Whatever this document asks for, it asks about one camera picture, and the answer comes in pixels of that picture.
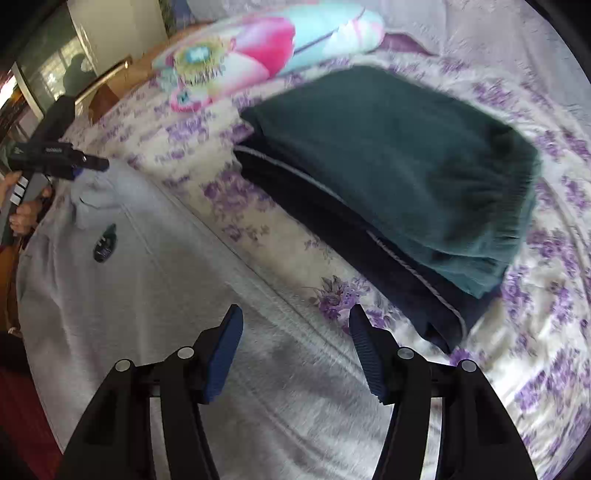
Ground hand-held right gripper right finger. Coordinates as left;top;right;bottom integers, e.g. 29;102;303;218
348;304;539;480

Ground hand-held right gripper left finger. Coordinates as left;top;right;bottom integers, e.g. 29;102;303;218
55;304;245;480

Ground grey towel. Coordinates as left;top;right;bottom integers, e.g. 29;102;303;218
16;159;444;480

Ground dark navy folded pants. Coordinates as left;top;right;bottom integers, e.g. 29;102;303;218
233;145;504;356

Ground dark green folded pants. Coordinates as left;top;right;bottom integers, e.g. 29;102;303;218
240;65;543;298

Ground person's left hand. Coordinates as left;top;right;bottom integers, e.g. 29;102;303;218
8;172;53;237

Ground wooden headboard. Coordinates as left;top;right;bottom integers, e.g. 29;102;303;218
76;54;153;123

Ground purple floral bedsheet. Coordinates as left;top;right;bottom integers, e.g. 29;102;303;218
60;46;591;480

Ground colourful floral rolled blanket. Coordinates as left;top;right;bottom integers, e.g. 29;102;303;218
150;0;386;114

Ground dark red cloth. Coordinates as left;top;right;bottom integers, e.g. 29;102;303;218
0;330;63;480

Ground white quilted bedspread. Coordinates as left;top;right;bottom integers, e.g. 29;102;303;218
369;0;578;97

